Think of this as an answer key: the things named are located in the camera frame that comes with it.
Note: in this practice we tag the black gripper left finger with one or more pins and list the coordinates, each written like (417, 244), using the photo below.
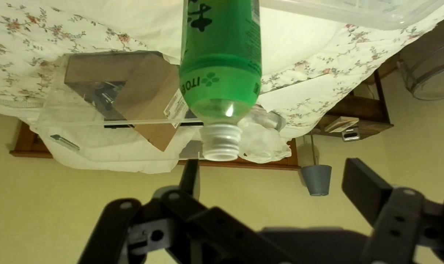
(182, 229)

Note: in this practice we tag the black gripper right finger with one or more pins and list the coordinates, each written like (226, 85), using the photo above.
(406, 229)

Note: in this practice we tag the grey shade table lamp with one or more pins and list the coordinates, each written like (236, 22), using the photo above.
(317, 179)

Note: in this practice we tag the wooden nightstand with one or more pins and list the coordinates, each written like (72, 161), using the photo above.
(363, 112)

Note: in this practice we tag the floral bed sheet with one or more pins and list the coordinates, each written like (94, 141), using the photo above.
(36, 38)

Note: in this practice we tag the grey round bin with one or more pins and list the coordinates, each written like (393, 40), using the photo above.
(431, 68)

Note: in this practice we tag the green tea bottle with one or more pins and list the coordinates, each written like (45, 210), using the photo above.
(219, 63)

